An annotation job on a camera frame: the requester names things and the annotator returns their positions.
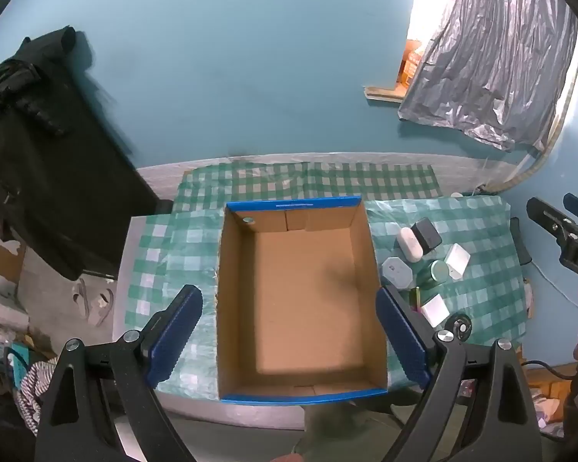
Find black cable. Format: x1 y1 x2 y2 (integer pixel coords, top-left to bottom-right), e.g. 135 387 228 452
520 360 578 382

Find olive green trousers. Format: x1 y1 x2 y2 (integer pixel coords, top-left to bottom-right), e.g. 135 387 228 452
289 403 415 462

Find black cube box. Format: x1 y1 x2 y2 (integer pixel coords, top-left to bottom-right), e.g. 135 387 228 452
411 219 442 254

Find white rectangular box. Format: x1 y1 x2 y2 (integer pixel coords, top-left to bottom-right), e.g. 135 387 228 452
420 295 450 326
444 243 472 281

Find striped cloth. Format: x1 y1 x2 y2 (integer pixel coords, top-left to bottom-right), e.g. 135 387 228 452
12 358 59 431

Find silver crinkled tarp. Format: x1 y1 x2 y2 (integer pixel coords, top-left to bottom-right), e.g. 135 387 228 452
397 0 578 152

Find blue-rimmed cardboard box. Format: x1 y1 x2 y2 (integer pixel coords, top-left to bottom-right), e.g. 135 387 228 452
215 196 389 404

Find tan rope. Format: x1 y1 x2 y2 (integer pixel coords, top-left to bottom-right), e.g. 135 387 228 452
482 33 578 193

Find green metallic cylinder can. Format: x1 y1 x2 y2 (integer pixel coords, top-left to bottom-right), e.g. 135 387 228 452
417 260 451 292

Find white octagonal box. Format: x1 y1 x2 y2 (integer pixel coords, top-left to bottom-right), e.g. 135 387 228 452
382 256 413 290

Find black round fan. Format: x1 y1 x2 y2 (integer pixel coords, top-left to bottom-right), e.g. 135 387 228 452
438 313 473 342

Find black hanging cloth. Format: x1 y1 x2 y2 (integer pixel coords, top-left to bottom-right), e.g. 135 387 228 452
0 25 174 280

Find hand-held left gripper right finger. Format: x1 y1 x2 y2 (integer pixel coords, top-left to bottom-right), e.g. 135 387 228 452
375 285 544 462

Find white oval case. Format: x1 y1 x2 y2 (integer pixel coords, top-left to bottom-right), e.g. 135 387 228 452
397 227 423 264

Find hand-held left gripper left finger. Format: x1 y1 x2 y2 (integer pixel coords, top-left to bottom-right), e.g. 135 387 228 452
35 285 204 462

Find orange box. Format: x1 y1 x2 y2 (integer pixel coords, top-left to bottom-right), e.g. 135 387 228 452
397 38 425 88

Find wooden board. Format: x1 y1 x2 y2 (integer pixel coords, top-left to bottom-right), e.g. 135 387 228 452
363 85 408 105

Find green checkered tablecloth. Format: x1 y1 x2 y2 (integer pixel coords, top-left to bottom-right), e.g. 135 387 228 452
113 161 528 395

